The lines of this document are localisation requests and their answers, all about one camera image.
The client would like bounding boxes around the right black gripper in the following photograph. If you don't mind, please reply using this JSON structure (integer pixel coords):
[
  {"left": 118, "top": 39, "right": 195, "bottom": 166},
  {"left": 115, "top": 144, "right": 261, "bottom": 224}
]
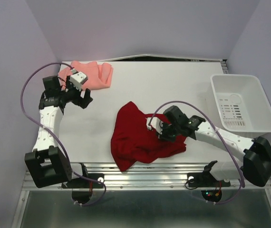
[{"left": 155, "top": 122, "right": 180, "bottom": 143}]

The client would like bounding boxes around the red skirt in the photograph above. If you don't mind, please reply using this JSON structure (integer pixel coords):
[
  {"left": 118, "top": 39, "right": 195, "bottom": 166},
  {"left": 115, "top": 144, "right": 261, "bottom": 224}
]
[{"left": 110, "top": 101, "right": 186, "bottom": 172}]

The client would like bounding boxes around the pink pleated skirt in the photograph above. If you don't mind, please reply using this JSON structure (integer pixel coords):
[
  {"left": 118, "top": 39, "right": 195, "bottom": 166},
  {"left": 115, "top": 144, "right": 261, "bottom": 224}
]
[{"left": 70, "top": 61, "right": 113, "bottom": 90}]

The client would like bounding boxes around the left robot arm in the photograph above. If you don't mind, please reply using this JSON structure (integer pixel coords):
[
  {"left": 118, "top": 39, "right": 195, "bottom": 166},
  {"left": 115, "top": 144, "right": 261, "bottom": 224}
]
[{"left": 24, "top": 72, "right": 93, "bottom": 188}]

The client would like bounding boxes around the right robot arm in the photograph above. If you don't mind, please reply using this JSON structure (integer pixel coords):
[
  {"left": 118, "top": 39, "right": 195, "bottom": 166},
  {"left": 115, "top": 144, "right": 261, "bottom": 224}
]
[{"left": 146, "top": 105, "right": 271, "bottom": 188}]

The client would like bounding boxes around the white backdrop board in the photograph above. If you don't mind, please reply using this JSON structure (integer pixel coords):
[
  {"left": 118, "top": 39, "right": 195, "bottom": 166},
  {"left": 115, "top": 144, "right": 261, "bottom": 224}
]
[{"left": 99, "top": 54, "right": 225, "bottom": 62}]

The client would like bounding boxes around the white plastic bin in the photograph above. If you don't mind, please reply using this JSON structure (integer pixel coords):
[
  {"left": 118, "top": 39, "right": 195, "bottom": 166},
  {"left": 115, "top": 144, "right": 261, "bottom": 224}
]
[{"left": 205, "top": 74, "right": 271, "bottom": 138}]

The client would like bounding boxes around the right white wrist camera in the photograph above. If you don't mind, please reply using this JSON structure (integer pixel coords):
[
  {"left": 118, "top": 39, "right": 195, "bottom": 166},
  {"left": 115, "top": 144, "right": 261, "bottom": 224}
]
[{"left": 146, "top": 117, "right": 164, "bottom": 134}]

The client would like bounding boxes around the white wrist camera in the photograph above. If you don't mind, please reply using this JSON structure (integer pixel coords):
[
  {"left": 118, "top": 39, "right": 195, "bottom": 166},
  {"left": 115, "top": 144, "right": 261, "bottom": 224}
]
[
  {"left": 69, "top": 71, "right": 88, "bottom": 91},
  {"left": 146, "top": 117, "right": 164, "bottom": 134}
]

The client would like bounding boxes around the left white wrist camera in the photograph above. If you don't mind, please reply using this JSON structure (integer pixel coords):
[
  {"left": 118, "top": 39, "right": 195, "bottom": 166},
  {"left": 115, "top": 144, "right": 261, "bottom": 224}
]
[{"left": 69, "top": 71, "right": 88, "bottom": 91}]

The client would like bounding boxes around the aluminium rail frame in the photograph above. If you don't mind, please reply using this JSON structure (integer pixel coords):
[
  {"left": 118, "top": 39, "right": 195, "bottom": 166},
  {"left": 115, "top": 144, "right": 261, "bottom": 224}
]
[{"left": 11, "top": 59, "right": 271, "bottom": 228}]

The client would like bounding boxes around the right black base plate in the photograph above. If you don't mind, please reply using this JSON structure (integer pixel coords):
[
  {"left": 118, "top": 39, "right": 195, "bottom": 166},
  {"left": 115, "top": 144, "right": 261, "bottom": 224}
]
[{"left": 188, "top": 172, "right": 231, "bottom": 188}]

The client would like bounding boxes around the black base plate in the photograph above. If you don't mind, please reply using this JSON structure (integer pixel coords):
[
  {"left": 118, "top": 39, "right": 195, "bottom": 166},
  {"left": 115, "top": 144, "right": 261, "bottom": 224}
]
[
  {"left": 188, "top": 172, "right": 231, "bottom": 188},
  {"left": 66, "top": 172, "right": 106, "bottom": 190}
]

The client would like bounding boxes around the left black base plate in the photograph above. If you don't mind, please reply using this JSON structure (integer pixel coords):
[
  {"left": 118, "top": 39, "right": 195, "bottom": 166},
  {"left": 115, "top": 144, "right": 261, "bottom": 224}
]
[{"left": 66, "top": 172, "right": 106, "bottom": 190}]

